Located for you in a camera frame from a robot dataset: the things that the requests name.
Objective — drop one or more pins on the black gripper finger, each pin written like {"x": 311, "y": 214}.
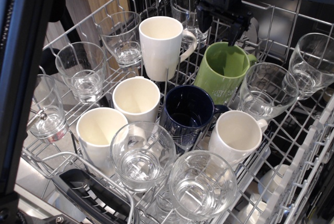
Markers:
{"x": 204, "y": 16}
{"x": 237, "y": 28}

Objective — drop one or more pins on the green ceramic mug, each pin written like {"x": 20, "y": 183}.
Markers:
{"x": 222, "y": 70}

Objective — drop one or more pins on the white cup centre left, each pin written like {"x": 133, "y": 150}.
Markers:
{"x": 137, "y": 98}

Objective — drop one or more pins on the clear glass back centre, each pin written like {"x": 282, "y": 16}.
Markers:
{"x": 185, "y": 11}

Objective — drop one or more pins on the clear glass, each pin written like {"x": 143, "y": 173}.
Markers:
{"x": 82, "y": 66}
{"x": 142, "y": 155}
{"x": 202, "y": 185}
{"x": 267, "y": 91}
{"x": 47, "y": 117}
{"x": 119, "y": 33}
{"x": 311, "y": 63}
{"x": 185, "y": 11}

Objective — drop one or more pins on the tall white ceramic mug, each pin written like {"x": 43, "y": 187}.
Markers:
{"x": 164, "y": 43}

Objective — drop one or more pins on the clear glass right middle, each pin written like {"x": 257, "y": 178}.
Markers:
{"x": 267, "y": 91}

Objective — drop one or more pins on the clear glass far right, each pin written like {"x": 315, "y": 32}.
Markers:
{"x": 311, "y": 63}

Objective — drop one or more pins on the clear glass back left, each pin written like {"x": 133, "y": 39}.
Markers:
{"x": 119, "y": 33}

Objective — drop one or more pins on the dark blue ceramic mug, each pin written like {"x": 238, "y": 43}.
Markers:
{"x": 186, "y": 114}

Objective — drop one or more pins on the white mug right front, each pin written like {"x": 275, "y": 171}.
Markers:
{"x": 236, "y": 135}

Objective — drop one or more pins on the clear glass left middle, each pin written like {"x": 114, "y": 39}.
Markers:
{"x": 82, "y": 66}

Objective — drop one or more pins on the clear glass front centre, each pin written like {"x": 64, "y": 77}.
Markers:
{"x": 142, "y": 155}

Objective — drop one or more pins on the white mug front left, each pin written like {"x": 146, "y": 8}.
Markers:
{"x": 96, "y": 129}

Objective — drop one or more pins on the clear glass front right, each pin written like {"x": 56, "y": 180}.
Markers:
{"x": 202, "y": 185}

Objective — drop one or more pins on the white dishes lower rack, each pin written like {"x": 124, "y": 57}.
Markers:
{"x": 265, "y": 188}

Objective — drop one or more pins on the clear glass far left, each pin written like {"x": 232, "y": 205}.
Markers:
{"x": 47, "y": 117}

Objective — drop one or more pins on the metal wire dishwasher rack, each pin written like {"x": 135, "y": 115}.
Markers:
{"x": 301, "y": 137}

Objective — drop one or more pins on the black rack handle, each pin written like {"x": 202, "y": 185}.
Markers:
{"x": 97, "y": 202}

